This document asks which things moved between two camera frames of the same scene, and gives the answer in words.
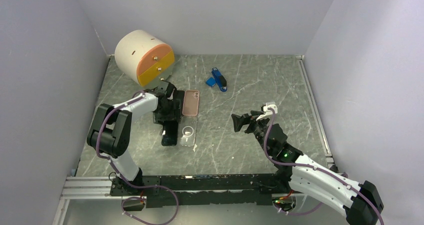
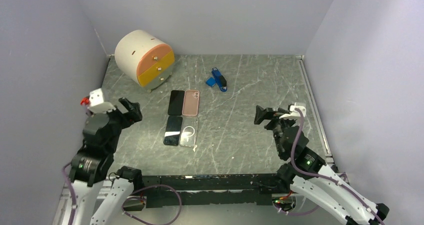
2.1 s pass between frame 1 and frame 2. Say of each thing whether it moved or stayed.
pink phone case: stayed
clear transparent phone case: stayed
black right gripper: moved
